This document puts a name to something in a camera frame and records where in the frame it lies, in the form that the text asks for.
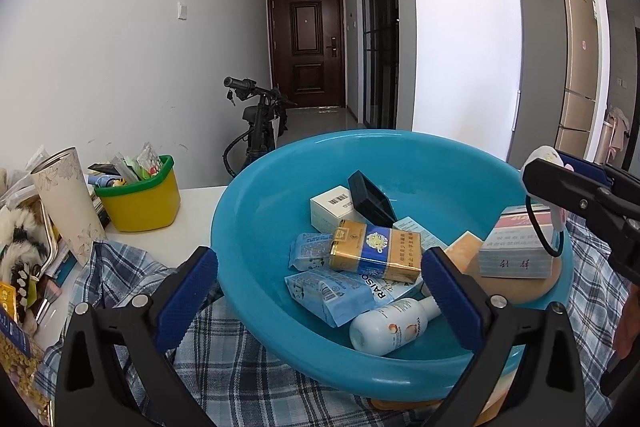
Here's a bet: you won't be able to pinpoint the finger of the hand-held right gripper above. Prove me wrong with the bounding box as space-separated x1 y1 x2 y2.
557 152 640 218
522 158 632 233

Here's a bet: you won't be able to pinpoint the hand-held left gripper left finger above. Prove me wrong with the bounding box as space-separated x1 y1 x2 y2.
54 246 220 427

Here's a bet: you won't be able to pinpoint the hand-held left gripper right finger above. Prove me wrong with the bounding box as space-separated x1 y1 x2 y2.
421 247 586 427

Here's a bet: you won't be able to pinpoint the white charm hair tie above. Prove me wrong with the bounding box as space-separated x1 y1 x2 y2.
522 146 571 258

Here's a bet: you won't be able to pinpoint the beige round perforated disc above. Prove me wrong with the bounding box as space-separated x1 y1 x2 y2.
465 264 563 306

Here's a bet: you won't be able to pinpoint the grey box with red top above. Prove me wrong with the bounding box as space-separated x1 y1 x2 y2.
477 204 558 280

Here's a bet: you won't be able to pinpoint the gold and blue carton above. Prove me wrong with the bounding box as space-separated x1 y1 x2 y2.
328 219 423 285

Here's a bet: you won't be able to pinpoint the blue wet wipes packet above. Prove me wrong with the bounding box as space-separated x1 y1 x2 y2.
285 268 377 328
289 233 336 272

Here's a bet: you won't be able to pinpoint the blue plastic basin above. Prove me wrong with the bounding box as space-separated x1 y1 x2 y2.
210 130 575 403

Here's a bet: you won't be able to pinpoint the person's right forearm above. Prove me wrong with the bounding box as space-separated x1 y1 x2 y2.
614 284 640 358

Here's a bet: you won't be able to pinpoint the white desktop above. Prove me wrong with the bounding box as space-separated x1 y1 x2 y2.
30 184 231 358

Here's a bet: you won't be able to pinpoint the hanging clothes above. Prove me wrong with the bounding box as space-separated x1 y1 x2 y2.
595 107 631 168

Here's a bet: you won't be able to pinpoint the peach cardboard box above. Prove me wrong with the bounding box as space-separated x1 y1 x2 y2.
445 231 483 278

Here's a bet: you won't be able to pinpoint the blue tower print box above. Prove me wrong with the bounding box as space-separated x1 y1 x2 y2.
360 272 423 308

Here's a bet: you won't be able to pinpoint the white lotion bottle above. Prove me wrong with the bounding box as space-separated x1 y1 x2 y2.
349 296 443 356

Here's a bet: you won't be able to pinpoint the pale teal small box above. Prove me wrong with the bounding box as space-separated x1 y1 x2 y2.
392 216 453 253

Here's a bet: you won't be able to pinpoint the yellow bin with green rim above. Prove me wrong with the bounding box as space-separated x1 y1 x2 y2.
93 155 182 233

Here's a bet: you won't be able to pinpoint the grey and gold refrigerator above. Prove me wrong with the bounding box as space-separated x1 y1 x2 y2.
507 0 600 168

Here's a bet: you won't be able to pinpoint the blue plaid shirt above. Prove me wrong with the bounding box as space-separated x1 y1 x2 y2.
37 212 631 427

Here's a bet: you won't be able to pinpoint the stack of books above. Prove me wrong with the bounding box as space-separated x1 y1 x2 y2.
52 237 81 285

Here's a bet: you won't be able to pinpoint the bunch of packets in bin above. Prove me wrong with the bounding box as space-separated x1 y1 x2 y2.
87 142 166 188

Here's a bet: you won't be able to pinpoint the makeup brush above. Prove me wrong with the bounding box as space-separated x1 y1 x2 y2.
35 279 63 325

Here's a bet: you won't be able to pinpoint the white barcoded box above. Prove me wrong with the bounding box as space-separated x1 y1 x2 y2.
310 188 368 235

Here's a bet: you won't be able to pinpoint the cream floral tumbler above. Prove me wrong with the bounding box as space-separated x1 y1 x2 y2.
30 147 107 267

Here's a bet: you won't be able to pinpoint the black electric scooter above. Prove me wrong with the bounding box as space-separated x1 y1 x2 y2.
222 76 298 178

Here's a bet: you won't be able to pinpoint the white and black plush toy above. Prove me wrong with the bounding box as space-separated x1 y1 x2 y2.
0 204 48 278

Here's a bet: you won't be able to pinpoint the dark blue grain packet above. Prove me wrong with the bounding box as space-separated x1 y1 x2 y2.
0 307 53 423

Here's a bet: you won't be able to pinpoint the clear plastic bags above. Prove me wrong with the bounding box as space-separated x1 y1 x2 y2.
0 144 51 208

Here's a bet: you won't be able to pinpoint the black framed glass sliding door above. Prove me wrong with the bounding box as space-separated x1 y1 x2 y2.
360 0 401 130

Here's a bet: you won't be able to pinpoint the dark brown entrance door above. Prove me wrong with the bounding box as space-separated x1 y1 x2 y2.
266 0 346 108

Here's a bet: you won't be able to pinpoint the black rectangular frame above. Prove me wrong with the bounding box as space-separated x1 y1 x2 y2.
347 170 398 226

